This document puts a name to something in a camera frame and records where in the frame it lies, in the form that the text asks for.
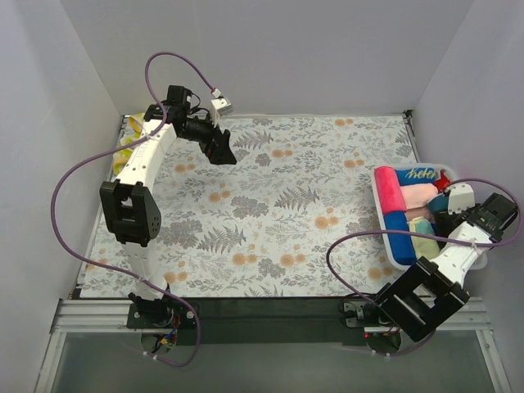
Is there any yellow lemon print towel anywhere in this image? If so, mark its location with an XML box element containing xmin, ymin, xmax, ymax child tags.
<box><xmin>113</xmin><ymin>112</ymin><xmax>144</xmax><ymax>175</ymax></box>

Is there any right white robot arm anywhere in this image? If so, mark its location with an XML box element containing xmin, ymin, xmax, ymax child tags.
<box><xmin>370</xmin><ymin>193</ymin><xmax>518</xmax><ymax>342</ymax></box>

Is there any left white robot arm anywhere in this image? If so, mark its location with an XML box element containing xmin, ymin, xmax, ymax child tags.
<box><xmin>100</xmin><ymin>85</ymin><xmax>237</xmax><ymax>328</ymax></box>

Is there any pastel checkered rolled towel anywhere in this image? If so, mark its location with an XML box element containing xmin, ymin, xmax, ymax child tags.
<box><xmin>409</xmin><ymin>217</ymin><xmax>440</xmax><ymax>260</ymax></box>

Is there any blue rolled towel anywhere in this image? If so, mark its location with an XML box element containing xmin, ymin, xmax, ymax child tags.
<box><xmin>384</xmin><ymin>211</ymin><xmax>417</xmax><ymax>265</ymax></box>

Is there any red blue printed towel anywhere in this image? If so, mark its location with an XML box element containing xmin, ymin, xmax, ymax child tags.
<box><xmin>395</xmin><ymin>166</ymin><xmax>451</xmax><ymax>192</ymax></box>

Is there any pink rolled towel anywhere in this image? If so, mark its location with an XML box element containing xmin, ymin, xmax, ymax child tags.
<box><xmin>374</xmin><ymin>166</ymin><xmax>407</xmax><ymax>215</ymax></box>

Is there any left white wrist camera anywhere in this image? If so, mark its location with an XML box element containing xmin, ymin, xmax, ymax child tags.
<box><xmin>210</xmin><ymin>97</ymin><xmax>233</xmax><ymax>124</ymax></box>

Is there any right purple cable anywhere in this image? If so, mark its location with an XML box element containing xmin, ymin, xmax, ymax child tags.
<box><xmin>327</xmin><ymin>178</ymin><xmax>523</xmax><ymax>358</ymax></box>

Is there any purple cable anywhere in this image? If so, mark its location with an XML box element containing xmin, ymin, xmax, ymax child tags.
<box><xmin>50</xmin><ymin>51</ymin><xmax>224</xmax><ymax>368</ymax></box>
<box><xmin>327</xmin><ymin>178</ymin><xmax>523</xmax><ymax>358</ymax></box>

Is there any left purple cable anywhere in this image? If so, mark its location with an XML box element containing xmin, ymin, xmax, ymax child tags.
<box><xmin>50</xmin><ymin>51</ymin><xmax>224</xmax><ymax>368</ymax></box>

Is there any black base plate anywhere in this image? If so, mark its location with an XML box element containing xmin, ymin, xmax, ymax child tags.
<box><xmin>141</xmin><ymin>296</ymin><xmax>406</xmax><ymax>353</ymax></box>

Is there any aluminium frame rail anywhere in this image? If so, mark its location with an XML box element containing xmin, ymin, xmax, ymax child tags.
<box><xmin>52</xmin><ymin>297</ymin><xmax>491</xmax><ymax>332</ymax></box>

